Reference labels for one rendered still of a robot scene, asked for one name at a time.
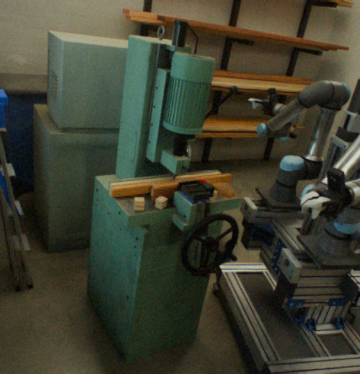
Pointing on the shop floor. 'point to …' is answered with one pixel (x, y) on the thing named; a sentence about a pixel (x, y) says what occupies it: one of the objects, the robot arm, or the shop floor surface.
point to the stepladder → (12, 209)
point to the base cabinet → (142, 288)
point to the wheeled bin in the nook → (21, 123)
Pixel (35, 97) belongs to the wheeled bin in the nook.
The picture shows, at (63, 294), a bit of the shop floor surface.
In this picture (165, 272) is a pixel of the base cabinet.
